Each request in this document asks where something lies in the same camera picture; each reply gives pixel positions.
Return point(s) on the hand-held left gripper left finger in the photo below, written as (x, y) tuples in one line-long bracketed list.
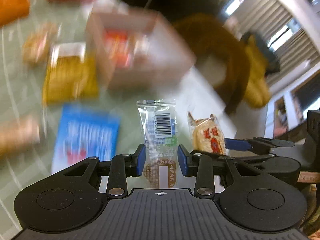
[(141, 159)]

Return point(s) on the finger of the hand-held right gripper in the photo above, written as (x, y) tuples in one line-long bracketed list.
[(237, 144), (250, 158)]

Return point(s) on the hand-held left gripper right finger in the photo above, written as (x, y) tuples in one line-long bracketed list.
[(182, 160)]

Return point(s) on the rice cracker packet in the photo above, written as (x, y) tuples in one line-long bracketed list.
[(208, 136)]

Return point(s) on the clear biscuit packet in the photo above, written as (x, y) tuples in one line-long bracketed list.
[(160, 130)]

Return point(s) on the blue snack packet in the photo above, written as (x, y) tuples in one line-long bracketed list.
[(87, 137)]

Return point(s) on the pink cardboard box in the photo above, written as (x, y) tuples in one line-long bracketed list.
[(162, 55)]

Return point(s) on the yellow snack packet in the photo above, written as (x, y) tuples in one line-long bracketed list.
[(70, 80)]

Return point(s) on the long clear cracker packet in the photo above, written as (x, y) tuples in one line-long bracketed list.
[(17, 137)]

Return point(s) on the short red-edged cracker packet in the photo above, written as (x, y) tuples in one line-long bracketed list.
[(37, 45)]

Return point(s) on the white bookshelf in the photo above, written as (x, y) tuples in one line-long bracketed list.
[(292, 110)]

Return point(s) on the yellow plush cloth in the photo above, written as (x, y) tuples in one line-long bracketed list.
[(257, 75)]

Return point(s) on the brown chair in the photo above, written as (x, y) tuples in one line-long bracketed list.
[(215, 55)]

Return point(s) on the beige curtain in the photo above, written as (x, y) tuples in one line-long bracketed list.
[(280, 25)]

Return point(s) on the orange tissue box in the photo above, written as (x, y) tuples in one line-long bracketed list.
[(12, 2)]

